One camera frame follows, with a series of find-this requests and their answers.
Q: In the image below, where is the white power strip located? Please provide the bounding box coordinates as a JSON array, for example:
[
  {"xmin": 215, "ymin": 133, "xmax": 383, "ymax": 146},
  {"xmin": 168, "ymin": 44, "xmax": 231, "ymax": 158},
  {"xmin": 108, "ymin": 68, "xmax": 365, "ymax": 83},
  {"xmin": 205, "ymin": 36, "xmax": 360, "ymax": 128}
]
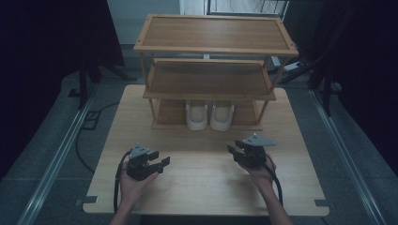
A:
[{"xmin": 270, "ymin": 55, "xmax": 305, "ymax": 73}]

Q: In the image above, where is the black metal stand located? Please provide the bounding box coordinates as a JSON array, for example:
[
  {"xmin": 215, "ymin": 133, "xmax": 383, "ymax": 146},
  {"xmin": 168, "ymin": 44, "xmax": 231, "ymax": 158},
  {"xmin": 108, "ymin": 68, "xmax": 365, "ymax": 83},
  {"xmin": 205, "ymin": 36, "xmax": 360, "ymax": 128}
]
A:
[
  {"xmin": 277, "ymin": 46, "xmax": 343, "ymax": 117},
  {"xmin": 68, "ymin": 57, "xmax": 137, "ymax": 111}
]

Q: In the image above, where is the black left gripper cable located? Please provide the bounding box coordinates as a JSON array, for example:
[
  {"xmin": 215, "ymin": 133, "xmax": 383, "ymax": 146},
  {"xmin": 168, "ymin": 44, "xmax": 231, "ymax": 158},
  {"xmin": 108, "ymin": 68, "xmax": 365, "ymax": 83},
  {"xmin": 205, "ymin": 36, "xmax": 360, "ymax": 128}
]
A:
[{"xmin": 113, "ymin": 149, "xmax": 132, "ymax": 214}]

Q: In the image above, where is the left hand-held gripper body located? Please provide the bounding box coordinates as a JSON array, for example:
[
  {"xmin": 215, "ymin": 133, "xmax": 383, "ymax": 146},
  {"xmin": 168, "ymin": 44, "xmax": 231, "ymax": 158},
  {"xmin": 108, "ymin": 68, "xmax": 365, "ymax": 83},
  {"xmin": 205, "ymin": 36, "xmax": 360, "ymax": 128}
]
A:
[{"xmin": 126, "ymin": 142, "xmax": 164, "ymax": 182}]

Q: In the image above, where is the silver floor rail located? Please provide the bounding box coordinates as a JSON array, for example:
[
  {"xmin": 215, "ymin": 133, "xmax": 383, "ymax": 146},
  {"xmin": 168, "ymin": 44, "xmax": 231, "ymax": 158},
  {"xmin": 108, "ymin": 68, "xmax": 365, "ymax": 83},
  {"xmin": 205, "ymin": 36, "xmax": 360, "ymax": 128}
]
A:
[
  {"xmin": 17, "ymin": 88, "xmax": 99, "ymax": 225},
  {"xmin": 308, "ymin": 88, "xmax": 389, "ymax": 225}
]

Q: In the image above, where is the cream white clog shoe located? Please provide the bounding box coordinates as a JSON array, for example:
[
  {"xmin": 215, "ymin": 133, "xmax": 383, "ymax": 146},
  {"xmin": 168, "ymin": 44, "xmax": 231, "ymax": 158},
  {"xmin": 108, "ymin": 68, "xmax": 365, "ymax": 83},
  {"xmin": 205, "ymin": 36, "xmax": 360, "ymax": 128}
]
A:
[
  {"xmin": 209, "ymin": 99, "xmax": 236, "ymax": 132},
  {"xmin": 185, "ymin": 99, "xmax": 209, "ymax": 131}
]

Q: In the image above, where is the black floor frame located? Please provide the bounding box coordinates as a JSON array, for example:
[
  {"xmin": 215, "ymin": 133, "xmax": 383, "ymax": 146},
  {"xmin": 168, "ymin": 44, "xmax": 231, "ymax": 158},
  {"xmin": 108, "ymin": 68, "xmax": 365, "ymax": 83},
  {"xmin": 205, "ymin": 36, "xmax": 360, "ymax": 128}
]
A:
[{"xmin": 82, "ymin": 110, "xmax": 102, "ymax": 131}]

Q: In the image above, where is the person's right hand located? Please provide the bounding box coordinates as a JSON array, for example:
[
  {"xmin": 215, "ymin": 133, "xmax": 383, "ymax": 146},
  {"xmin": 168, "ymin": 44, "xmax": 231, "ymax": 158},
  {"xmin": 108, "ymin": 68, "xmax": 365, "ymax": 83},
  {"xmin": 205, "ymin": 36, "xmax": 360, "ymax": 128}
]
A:
[{"xmin": 237, "ymin": 154, "xmax": 278, "ymax": 192}]

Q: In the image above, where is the black floor cable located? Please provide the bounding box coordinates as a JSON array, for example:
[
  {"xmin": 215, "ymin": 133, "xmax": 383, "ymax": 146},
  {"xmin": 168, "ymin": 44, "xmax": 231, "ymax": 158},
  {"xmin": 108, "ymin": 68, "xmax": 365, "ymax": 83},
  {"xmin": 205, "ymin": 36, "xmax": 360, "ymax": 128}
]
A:
[{"xmin": 74, "ymin": 101, "xmax": 120, "ymax": 174}]

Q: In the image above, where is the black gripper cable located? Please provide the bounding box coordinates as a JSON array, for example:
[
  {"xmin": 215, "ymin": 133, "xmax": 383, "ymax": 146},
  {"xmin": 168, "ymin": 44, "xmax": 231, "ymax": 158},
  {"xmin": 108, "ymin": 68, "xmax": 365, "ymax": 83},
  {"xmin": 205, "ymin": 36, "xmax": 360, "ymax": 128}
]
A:
[
  {"xmin": 262, "ymin": 153, "xmax": 284, "ymax": 206},
  {"xmin": 113, "ymin": 149, "xmax": 132, "ymax": 214}
]

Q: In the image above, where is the person's left hand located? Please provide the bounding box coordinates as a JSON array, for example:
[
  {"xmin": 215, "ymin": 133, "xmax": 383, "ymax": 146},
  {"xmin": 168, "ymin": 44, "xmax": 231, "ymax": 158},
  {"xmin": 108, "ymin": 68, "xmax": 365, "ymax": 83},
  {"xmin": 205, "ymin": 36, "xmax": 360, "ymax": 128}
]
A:
[{"xmin": 119, "ymin": 159, "xmax": 160, "ymax": 206}]

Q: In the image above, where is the wooden three-tier shoe rack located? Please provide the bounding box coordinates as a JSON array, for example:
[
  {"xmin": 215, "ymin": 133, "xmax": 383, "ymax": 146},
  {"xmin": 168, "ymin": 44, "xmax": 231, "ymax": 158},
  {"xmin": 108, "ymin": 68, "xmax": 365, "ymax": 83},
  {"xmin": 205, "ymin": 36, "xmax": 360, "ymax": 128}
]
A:
[{"xmin": 133, "ymin": 13, "xmax": 299, "ymax": 132}]

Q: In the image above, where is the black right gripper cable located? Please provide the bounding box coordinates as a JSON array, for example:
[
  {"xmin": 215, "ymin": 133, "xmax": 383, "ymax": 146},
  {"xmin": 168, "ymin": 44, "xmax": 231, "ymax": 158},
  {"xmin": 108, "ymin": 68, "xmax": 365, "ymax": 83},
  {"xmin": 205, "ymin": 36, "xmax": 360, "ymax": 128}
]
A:
[{"xmin": 262, "ymin": 153, "xmax": 284, "ymax": 206}]

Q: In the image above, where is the dark curtain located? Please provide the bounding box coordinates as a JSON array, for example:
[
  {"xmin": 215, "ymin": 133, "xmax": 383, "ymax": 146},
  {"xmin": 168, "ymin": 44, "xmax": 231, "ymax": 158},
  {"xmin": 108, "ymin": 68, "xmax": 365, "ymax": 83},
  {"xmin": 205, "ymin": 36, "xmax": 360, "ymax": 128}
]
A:
[
  {"xmin": 283, "ymin": 0, "xmax": 398, "ymax": 173},
  {"xmin": 0, "ymin": 0, "xmax": 126, "ymax": 182}
]

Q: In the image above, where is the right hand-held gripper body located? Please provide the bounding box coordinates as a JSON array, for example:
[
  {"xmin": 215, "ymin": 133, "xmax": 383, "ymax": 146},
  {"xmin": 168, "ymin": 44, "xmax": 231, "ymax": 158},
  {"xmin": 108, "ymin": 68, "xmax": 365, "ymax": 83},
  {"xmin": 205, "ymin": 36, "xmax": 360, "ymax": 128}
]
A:
[{"xmin": 238, "ymin": 132, "xmax": 277, "ymax": 169}]

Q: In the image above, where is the dark framed window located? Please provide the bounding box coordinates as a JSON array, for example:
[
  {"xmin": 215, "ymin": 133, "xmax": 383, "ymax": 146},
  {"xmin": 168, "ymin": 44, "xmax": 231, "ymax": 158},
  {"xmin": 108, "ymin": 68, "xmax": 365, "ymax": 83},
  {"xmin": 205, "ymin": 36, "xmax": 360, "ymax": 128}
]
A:
[{"xmin": 206, "ymin": 0, "xmax": 289, "ymax": 19}]

